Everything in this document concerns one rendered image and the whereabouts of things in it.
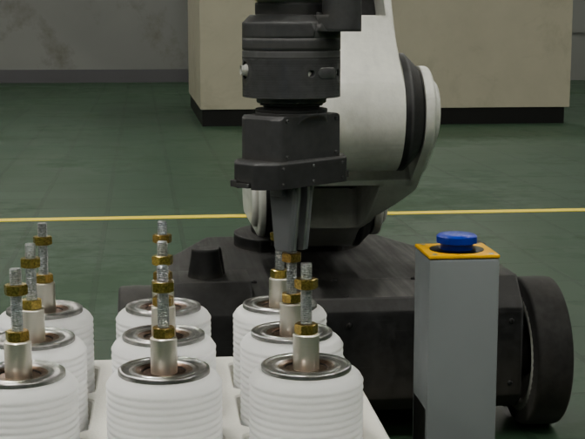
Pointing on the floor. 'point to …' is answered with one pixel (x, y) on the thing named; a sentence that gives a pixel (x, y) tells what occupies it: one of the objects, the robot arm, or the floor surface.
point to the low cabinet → (516, 50)
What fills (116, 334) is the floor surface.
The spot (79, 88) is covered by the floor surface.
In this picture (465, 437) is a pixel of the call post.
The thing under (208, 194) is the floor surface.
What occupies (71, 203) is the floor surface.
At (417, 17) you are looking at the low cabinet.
